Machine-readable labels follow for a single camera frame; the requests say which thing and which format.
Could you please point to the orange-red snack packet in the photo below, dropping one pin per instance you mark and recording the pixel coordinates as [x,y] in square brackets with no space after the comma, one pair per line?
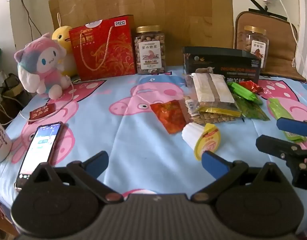
[169,115]

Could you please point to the dark green snack packet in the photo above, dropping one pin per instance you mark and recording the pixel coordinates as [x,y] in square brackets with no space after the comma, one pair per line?
[253,111]

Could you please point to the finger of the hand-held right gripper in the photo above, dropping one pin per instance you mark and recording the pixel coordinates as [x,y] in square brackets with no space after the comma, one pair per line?
[292,126]
[276,147]

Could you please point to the brown cardboard sheet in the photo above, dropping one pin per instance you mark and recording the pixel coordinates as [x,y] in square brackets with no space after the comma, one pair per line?
[156,5]

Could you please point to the jelly cup with yellow lid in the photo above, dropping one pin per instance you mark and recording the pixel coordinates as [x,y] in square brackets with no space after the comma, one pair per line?
[203,137]

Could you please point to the gold-lid nut jar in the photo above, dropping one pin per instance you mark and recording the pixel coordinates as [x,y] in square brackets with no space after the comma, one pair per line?
[253,47]
[151,52]

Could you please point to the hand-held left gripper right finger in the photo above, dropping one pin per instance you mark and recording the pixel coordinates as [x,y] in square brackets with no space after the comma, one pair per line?
[214,165]

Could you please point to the smartphone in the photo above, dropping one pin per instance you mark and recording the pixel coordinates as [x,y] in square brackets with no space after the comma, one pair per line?
[38,152]

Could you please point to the red candy wrapper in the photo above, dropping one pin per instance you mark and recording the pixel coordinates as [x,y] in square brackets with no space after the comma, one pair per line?
[253,86]

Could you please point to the brown seat cushion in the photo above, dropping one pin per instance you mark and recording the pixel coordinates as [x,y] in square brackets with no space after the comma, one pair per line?
[281,42]

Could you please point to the dark cloth bag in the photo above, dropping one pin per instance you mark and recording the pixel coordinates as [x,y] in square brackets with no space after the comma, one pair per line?
[14,90]

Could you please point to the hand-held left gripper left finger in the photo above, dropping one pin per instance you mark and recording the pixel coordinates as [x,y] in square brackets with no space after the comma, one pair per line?
[97,164]

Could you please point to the pink plush toy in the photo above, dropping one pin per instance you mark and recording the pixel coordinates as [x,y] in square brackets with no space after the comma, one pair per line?
[43,65]

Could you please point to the small red packet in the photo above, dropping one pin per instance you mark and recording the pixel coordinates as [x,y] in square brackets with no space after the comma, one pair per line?
[42,112]

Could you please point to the black cardboard box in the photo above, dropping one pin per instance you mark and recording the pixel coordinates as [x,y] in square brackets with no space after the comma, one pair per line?
[231,62]

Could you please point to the white mug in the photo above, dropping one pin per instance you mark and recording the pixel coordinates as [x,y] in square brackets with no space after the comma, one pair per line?
[1,142]

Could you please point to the yellow duck plush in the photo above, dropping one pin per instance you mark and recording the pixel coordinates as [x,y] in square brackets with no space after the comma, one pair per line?
[62,36]

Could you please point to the red gift bag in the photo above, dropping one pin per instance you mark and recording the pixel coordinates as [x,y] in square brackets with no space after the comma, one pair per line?
[101,55]

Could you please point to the cartoon pig printed bedsheet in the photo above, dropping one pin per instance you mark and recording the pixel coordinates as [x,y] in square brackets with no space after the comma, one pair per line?
[133,142]

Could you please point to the clear bag of nuts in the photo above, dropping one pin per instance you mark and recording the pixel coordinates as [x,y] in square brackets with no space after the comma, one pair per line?
[213,97]

